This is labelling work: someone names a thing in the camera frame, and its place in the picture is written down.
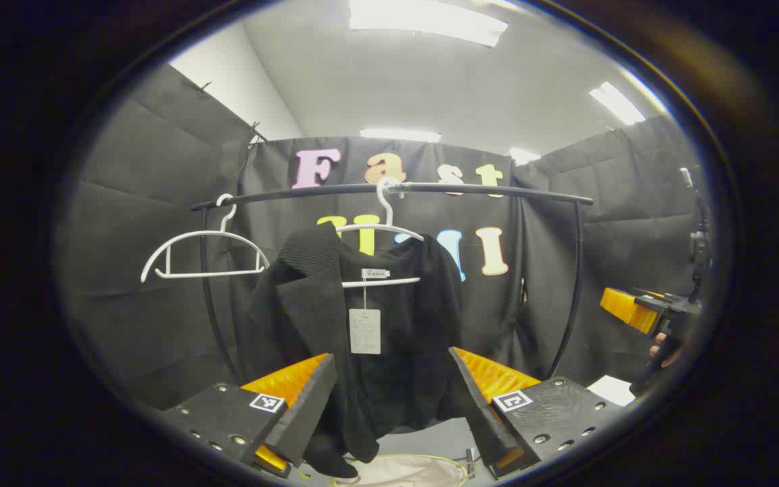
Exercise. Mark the white paper sheet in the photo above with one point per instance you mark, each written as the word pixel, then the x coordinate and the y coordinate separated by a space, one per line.
pixel 611 391

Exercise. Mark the black knit jacket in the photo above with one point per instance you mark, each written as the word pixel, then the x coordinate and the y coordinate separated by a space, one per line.
pixel 403 365

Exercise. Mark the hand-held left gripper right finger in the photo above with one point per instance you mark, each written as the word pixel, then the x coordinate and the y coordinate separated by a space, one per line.
pixel 477 412

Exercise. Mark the black metal clothes rack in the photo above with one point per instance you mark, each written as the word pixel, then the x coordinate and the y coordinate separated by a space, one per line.
pixel 498 191

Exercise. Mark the black backdrop cloth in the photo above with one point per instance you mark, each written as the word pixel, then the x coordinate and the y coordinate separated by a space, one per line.
pixel 146 304

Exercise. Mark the white plastic hanger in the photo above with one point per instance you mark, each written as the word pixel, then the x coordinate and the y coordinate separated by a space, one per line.
pixel 207 274
pixel 403 280

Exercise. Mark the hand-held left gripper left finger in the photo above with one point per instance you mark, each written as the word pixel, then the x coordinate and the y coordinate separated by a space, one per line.
pixel 308 412

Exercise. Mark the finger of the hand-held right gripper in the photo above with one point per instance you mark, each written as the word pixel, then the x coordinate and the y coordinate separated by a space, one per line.
pixel 626 310

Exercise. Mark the large ceiling light panel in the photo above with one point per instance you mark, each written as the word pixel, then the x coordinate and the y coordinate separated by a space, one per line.
pixel 427 21

